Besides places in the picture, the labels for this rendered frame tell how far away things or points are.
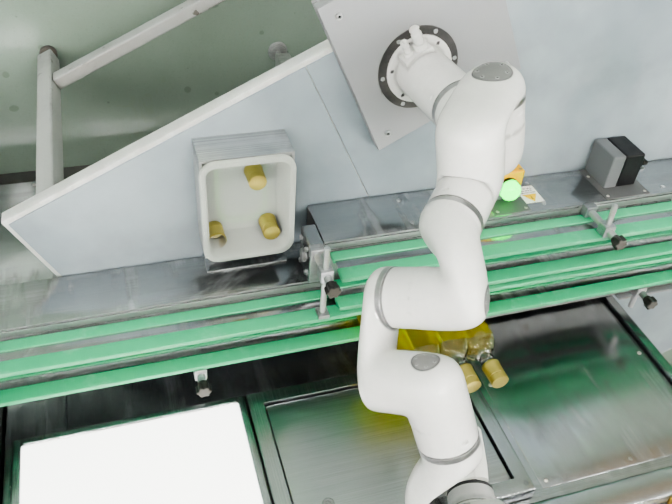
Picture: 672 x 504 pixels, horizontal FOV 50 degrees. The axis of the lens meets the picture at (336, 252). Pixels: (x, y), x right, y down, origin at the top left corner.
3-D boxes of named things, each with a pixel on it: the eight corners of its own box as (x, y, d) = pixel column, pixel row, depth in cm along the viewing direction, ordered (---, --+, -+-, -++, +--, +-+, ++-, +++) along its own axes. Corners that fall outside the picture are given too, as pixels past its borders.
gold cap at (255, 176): (243, 163, 132) (248, 176, 129) (262, 160, 133) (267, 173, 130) (244, 178, 135) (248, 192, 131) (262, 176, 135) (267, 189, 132)
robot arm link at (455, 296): (399, 197, 99) (359, 267, 90) (493, 191, 92) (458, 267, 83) (430, 269, 107) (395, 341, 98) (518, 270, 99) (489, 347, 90)
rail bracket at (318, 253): (305, 291, 142) (322, 336, 133) (308, 225, 131) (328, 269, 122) (319, 289, 143) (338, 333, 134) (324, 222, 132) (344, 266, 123)
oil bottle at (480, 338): (426, 293, 154) (468, 367, 139) (430, 274, 151) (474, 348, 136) (450, 289, 156) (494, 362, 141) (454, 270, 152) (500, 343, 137)
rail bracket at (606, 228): (575, 212, 152) (611, 252, 143) (585, 184, 148) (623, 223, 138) (591, 210, 154) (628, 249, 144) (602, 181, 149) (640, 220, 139)
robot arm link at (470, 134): (422, 235, 103) (413, 142, 92) (471, 141, 118) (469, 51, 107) (487, 247, 99) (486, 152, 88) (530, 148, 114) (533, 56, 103)
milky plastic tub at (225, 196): (197, 236, 142) (205, 264, 136) (190, 139, 128) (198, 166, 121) (283, 224, 147) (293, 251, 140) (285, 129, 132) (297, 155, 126)
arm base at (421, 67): (369, 45, 123) (406, 84, 112) (432, 5, 123) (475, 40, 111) (400, 111, 134) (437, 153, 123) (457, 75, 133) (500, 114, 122)
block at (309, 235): (296, 261, 146) (305, 284, 141) (297, 225, 140) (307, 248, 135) (313, 259, 147) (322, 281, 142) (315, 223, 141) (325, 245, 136)
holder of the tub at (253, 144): (200, 254, 146) (206, 279, 140) (191, 138, 128) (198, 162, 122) (282, 242, 150) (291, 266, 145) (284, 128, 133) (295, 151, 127)
